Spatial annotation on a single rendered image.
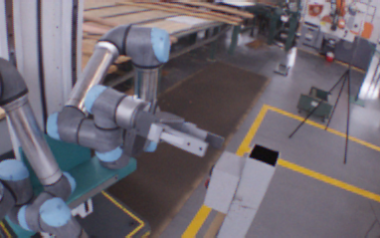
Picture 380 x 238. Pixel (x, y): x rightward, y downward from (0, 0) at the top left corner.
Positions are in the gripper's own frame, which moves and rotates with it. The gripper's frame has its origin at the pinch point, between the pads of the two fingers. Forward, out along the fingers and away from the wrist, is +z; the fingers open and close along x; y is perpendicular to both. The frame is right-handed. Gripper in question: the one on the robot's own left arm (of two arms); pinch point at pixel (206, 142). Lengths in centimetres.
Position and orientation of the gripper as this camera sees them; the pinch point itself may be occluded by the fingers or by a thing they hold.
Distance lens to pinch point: 58.5
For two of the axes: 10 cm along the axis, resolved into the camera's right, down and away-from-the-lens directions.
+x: 3.3, 0.0, 9.4
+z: 8.9, 3.3, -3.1
